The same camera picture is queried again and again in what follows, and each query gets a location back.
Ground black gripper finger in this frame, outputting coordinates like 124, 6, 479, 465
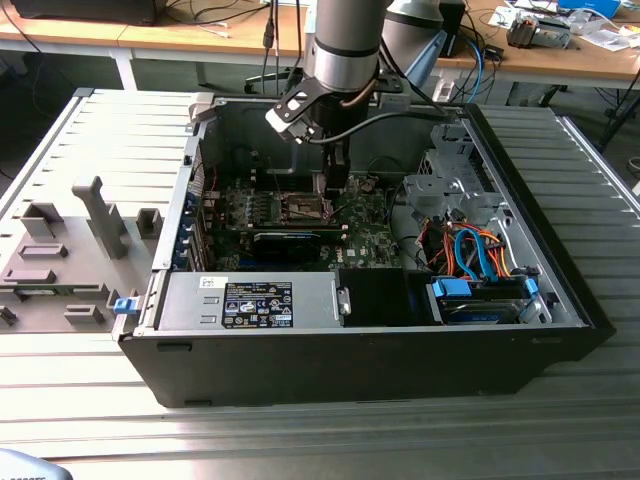
322, 138, 352, 201

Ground CPU socket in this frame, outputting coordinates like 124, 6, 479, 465
276, 188, 337, 227

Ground copper CPU cooler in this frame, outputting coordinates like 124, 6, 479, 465
506, 13, 540, 50

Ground green motherboard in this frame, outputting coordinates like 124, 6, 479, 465
202, 172, 405, 274

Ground black graphics card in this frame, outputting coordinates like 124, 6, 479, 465
248, 228, 325, 265

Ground silver metal drive cage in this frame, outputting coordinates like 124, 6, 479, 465
402, 122, 507, 229

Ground black box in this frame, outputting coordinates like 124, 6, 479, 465
439, 1, 470, 59

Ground blue disk carrier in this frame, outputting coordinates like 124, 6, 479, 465
429, 276, 541, 326

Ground silver power supply unit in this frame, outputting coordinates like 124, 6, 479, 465
153, 272, 347, 334

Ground black PC case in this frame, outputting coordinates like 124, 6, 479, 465
112, 93, 617, 409

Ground hard disk drive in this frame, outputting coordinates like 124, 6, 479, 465
439, 298, 524, 325

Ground wooden desk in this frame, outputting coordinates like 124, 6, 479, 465
0, 0, 314, 91
434, 0, 640, 104

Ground silver optical drive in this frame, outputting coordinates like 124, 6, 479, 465
534, 18, 575, 50

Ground black flat device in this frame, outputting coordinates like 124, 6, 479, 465
9, 0, 160, 27

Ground blue box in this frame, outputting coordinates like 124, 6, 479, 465
557, 0, 622, 17

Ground white papers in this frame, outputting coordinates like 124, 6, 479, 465
579, 27, 640, 52

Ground grey parts rack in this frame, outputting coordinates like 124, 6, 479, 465
0, 174, 165, 335

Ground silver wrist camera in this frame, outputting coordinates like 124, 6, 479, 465
263, 102, 321, 147

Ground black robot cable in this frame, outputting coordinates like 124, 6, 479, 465
307, 108, 461, 146

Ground red yellow power wires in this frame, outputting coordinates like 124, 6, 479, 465
418, 218, 455, 277

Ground blue wire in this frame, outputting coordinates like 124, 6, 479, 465
451, 226, 491, 285

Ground orange wire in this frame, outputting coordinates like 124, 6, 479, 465
477, 227, 514, 279

